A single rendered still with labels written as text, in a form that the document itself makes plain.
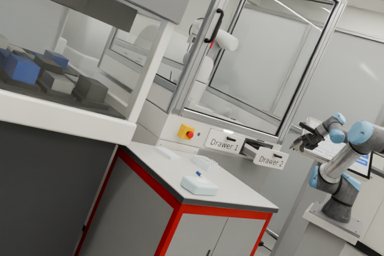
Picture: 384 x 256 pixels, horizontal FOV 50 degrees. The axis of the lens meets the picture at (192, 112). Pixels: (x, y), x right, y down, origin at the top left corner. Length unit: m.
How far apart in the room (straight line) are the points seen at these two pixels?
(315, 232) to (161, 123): 0.99
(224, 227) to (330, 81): 2.45
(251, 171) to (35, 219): 1.46
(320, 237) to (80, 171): 1.27
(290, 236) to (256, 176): 0.62
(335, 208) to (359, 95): 1.77
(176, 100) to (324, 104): 2.11
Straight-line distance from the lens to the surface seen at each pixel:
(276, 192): 4.15
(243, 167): 2.73
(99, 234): 2.11
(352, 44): 4.08
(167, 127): 2.21
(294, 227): 3.26
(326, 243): 2.35
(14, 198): 1.82
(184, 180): 1.72
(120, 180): 2.00
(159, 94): 2.29
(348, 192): 2.33
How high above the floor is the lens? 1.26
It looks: 7 degrees down
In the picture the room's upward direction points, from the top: 23 degrees clockwise
